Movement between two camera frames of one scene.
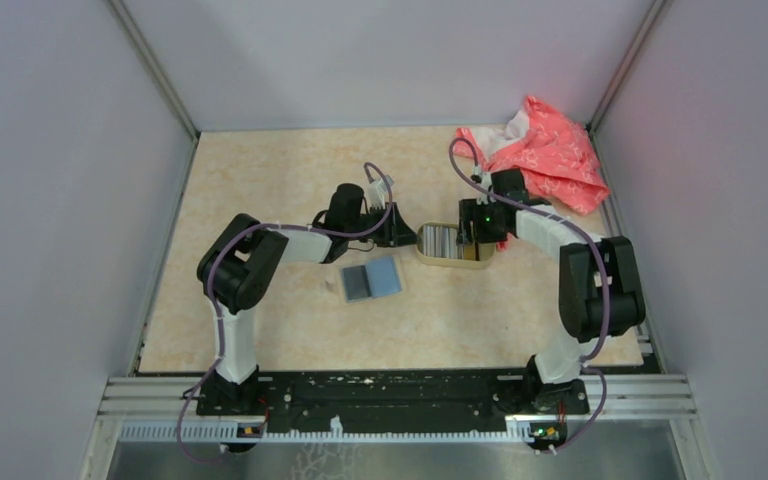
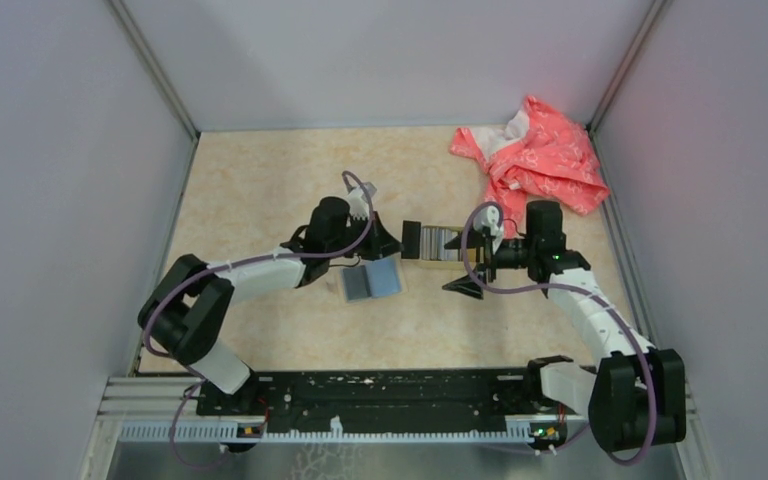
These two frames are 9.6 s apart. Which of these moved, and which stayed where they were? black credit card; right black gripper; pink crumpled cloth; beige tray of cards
Moved: right black gripper
Stayed: black credit card; beige tray of cards; pink crumpled cloth
